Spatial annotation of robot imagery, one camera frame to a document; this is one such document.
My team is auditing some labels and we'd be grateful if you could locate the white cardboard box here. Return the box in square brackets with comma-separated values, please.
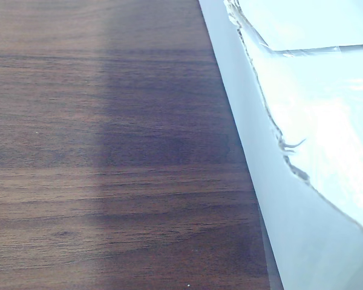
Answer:
[197, 0, 363, 290]

